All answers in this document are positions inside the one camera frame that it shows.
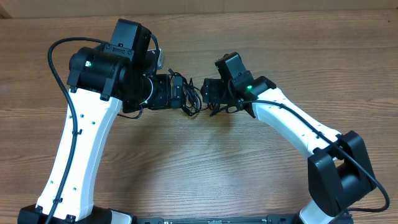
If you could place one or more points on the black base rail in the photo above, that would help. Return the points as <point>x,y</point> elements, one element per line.
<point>217,220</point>

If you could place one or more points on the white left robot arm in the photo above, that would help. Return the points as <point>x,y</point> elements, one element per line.
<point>114,78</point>

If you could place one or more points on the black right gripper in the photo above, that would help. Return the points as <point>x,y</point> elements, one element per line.
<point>206,91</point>

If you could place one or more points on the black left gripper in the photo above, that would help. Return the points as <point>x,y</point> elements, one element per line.
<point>161,99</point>

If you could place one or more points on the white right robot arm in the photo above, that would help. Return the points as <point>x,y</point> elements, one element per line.
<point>339,169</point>

